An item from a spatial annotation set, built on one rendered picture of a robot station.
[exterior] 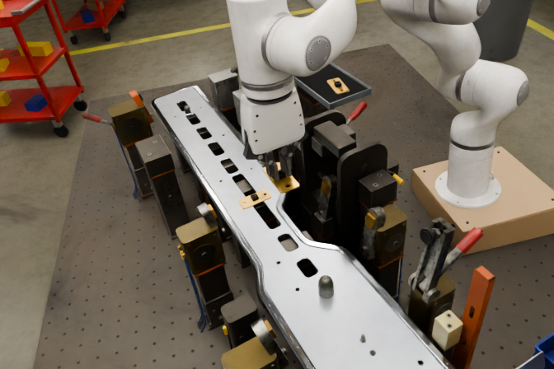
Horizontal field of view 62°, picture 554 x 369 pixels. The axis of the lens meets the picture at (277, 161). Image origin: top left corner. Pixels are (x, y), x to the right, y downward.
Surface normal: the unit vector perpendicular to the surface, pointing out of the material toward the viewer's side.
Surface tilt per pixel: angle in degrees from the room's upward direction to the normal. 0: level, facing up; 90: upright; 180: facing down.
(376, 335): 0
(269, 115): 90
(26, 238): 0
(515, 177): 5
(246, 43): 90
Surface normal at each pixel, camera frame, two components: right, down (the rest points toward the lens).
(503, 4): -0.33, 0.65
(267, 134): 0.37, 0.55
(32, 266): -0.10, -0.78
